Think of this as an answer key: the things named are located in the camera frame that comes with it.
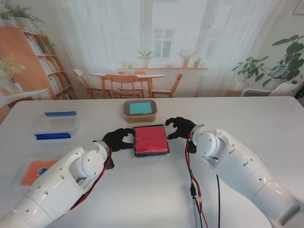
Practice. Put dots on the red container lid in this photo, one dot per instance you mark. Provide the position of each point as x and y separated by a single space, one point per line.
150 140

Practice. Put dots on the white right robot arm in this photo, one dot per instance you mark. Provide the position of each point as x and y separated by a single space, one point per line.
244 166

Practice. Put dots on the clear container with blue clips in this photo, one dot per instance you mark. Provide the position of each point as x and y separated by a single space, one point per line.
57 126

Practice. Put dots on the printed room scene backdrop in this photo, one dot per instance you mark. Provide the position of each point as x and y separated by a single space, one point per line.
166 23

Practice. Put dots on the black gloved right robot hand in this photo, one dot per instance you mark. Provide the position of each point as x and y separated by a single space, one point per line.
183 129

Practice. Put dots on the black plastic tray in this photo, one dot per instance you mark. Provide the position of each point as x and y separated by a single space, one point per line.
152 154

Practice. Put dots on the clear lid with orange label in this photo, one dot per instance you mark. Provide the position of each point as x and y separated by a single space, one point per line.
35 171

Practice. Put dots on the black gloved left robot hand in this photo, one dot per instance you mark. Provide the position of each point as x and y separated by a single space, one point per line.
116 140

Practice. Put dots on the black equipment piece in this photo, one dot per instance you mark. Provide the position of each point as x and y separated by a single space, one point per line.
299 92

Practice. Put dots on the clear lid with teal label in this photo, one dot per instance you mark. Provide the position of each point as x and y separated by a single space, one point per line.
140 108

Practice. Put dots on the brown paper food container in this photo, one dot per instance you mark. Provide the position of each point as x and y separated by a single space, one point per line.
140 118

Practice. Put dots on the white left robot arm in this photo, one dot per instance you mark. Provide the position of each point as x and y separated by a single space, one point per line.
57 187

